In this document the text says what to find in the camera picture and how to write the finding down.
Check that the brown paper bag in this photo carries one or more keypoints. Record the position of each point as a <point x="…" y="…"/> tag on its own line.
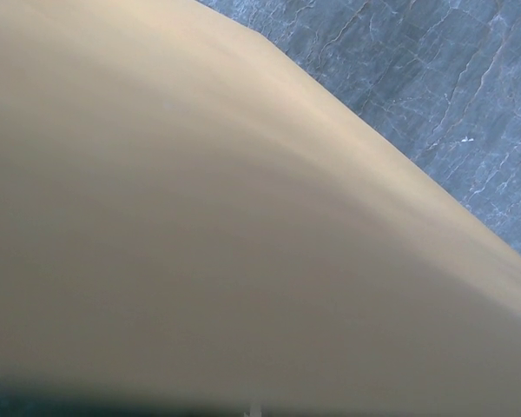
<point x="188" y="218"/>

